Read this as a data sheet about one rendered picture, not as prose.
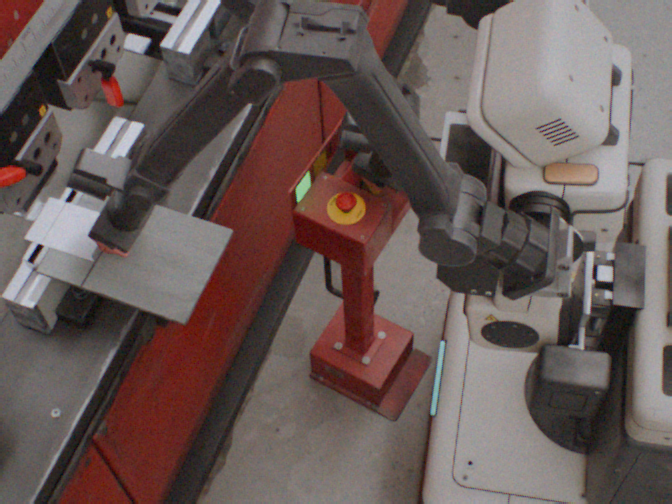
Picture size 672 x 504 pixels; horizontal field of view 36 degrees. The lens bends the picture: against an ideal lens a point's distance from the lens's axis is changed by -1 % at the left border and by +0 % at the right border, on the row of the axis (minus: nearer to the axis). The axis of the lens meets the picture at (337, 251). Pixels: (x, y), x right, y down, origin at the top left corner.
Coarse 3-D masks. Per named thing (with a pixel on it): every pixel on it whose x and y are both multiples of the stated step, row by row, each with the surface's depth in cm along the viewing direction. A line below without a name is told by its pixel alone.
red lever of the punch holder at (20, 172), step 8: (16, 160) 143; (24, 160) 143; (8, 168) 139; (16, 168) 139; (24, 168) 141; (32, 168) 142; (40, 168) 143; (0, 176) 135; (8, 176) 137; (16, 176) 138; (24, 176) 140; (0, 184) 135; (8, 184) 137
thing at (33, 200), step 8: (56, 160) 161; (48, 168) 160; (56, 168) 164; (48, 176) 160; (40, 184) 159; (48, 184) 163; (40, 192) 161; (32, 200) 158; (24, 208) 157; (32, 208) 161; (24, 216) 159
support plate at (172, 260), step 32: (160, 224) 168; (192, 224) 168; (64, 256) 166; (128, 256) 165; (160, 256) 165; (192, 256) 165; (96, 288) 162; (128, 288) 162; (160, 288) 162; (192, 288) 162
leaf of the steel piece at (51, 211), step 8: (48, 200) 171; (56, 200) 171; (48, 208) 170; (56, 208) 170; (40, 216) 169; (48, 216) 169; (56, 216) 169; (40, 224) 169; (48, 224) 169; (32, 232) 168; (40, 232) 168; (32, 240) 167; (40, 240) 167
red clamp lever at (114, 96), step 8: (88, 64) 154; (96, 64) 153; (104, 64) 153; (112, 64) 153; (104, 72) 154; (112, 72) 154; (104, 80) 156; (112, 80) 156; (104, 88) 157; (112, 88) 157; (112, 96) 158; (120, 96) 160; (112, 104) 160; (120, 104) 160
